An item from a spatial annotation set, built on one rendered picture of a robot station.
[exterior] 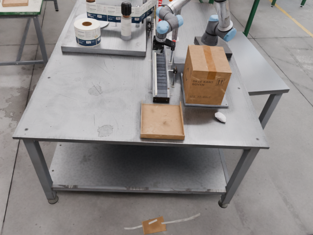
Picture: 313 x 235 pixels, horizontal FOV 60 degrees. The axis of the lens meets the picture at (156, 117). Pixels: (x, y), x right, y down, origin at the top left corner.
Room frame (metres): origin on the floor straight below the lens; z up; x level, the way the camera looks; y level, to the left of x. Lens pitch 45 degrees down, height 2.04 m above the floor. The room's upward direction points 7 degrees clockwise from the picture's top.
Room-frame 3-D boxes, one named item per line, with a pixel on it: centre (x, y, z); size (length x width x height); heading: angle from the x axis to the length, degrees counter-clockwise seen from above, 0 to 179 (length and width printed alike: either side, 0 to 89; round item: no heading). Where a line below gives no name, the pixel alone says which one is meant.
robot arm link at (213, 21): (2.17, -0.39, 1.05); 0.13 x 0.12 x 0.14; 38
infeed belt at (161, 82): (2.18, 0.06, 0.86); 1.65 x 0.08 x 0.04; 6
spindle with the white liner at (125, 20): (2.08, 0.34, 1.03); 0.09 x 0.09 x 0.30
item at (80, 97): (2.05, 0.15, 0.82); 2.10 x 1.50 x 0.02; 6
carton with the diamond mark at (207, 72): (1.52, -0.29, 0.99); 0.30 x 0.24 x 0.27; 6
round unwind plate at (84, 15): (2.30, 0.68, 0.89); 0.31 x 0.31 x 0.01
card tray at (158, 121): (1.19, -0.03, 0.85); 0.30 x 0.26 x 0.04; 6
